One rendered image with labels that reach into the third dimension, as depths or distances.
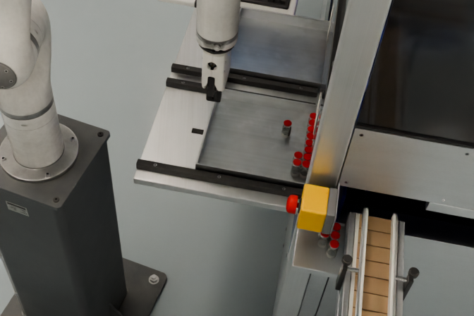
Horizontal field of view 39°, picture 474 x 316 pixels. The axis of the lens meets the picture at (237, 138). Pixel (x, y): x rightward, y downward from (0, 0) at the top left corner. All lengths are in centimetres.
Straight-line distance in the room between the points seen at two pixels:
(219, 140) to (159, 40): 164
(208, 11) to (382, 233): 62
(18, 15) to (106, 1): 218
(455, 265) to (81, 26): 224
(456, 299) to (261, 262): 89
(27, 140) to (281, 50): 76
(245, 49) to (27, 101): 69
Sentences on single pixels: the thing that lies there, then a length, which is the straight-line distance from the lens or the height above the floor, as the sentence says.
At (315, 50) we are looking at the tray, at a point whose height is 88.
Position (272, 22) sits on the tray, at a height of 88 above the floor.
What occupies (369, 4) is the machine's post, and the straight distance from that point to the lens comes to 112.
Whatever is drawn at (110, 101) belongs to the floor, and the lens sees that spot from 299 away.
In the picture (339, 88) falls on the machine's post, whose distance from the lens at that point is 124.
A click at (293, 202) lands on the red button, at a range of 142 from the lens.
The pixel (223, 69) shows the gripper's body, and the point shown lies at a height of 122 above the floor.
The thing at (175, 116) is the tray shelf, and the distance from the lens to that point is 173.
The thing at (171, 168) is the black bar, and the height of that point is 90.
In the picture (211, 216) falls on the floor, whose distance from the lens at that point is 260.
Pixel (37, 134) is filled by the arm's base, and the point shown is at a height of 99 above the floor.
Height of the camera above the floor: 217
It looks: 50 degrees down
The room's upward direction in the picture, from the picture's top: 6 degrees clockwise
